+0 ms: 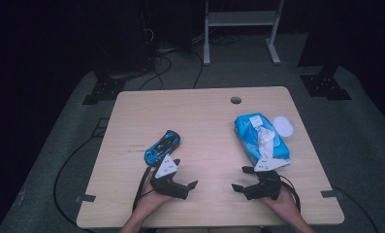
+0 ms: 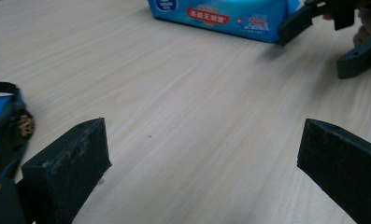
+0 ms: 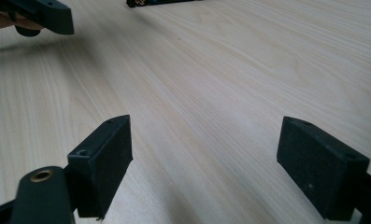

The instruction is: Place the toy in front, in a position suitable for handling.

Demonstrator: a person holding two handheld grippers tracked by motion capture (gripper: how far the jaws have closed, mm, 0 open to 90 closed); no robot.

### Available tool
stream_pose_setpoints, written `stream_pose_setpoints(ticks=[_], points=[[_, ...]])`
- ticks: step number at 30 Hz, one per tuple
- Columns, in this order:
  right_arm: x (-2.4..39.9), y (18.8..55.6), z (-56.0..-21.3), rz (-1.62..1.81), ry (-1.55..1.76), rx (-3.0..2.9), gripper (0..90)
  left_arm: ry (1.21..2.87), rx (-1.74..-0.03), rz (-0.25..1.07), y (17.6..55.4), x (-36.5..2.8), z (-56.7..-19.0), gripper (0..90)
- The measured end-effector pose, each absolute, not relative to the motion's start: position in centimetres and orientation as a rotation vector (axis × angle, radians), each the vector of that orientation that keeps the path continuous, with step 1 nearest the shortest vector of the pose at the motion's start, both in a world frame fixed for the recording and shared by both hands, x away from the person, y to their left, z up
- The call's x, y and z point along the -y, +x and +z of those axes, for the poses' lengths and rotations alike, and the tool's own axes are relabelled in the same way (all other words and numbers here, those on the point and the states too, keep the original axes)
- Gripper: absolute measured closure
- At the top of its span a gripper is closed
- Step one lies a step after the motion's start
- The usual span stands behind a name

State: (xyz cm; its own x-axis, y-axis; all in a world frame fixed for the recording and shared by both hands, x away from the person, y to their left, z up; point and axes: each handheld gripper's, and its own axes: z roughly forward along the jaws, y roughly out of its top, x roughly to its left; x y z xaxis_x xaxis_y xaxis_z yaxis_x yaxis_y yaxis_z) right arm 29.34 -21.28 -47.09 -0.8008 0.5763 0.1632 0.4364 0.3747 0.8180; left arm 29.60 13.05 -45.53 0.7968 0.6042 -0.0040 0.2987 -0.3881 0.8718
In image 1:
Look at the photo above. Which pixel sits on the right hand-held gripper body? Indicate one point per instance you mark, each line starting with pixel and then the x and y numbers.
pixel 266 189

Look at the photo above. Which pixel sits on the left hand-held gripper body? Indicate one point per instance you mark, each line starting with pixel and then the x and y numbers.
pixel 166 186

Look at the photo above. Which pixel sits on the blue toy car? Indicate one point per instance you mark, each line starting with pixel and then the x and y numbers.
pixel 162 147

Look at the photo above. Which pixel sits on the blue wet wipes pack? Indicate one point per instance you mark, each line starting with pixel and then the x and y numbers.
pixel 250 139

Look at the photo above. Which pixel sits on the white wet wipe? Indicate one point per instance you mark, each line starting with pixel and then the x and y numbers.
pixel 266 142

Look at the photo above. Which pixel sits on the person's left hand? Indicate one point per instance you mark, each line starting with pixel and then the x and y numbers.
pixel 151 200

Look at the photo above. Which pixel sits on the person's right hand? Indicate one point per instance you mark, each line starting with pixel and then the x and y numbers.
pixel 285 204

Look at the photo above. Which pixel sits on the white oval plastic lid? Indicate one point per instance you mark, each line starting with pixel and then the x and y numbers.
pixel 283 126

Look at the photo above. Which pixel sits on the black tape piece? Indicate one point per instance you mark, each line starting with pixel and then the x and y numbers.
pixel 85 198
pixel 331 193

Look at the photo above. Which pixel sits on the black stand base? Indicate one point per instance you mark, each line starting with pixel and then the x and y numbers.
pixel 106 90
pixel 326 85

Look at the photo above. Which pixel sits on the white metal stand frame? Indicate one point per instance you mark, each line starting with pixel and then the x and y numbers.
pixel 241 18

